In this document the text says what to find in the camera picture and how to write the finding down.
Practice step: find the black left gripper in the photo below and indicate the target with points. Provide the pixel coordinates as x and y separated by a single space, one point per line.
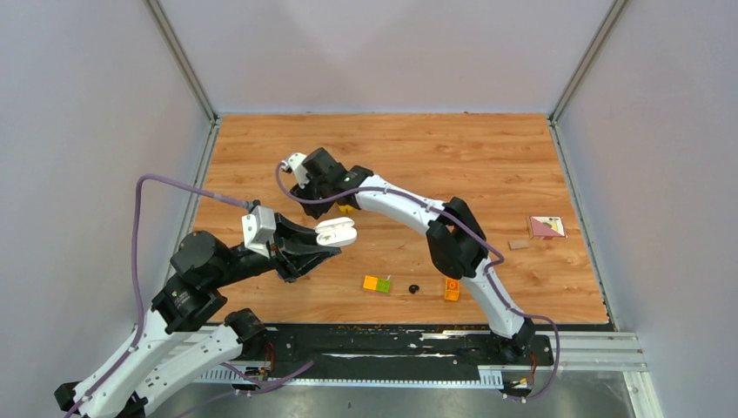
288 252

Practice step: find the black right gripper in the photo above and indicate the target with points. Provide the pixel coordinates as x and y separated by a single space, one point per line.
316 209

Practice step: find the white earbud charging case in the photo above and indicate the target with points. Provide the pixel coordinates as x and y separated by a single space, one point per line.
336 232

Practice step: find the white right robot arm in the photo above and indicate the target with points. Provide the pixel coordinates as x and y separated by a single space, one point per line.
455 239

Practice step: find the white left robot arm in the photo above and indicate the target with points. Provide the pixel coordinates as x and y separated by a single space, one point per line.
142 373

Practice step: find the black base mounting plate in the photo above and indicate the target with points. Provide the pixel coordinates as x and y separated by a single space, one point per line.
373 351

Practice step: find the orange green toy brick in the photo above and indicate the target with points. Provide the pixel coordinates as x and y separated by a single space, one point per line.
377 284

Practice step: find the orange arch toy block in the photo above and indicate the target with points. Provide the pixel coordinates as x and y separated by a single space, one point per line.
452 289

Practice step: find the small wooden block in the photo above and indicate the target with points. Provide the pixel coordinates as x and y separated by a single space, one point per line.
518 244

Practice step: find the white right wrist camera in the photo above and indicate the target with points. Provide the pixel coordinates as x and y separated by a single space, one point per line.
294 165

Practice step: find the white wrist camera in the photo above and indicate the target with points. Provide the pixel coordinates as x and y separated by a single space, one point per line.
294 165
258 228

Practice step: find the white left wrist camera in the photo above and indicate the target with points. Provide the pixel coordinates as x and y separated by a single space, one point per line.
258 228

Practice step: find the white slotted cable duct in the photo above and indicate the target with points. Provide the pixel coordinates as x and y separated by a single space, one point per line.
487 378

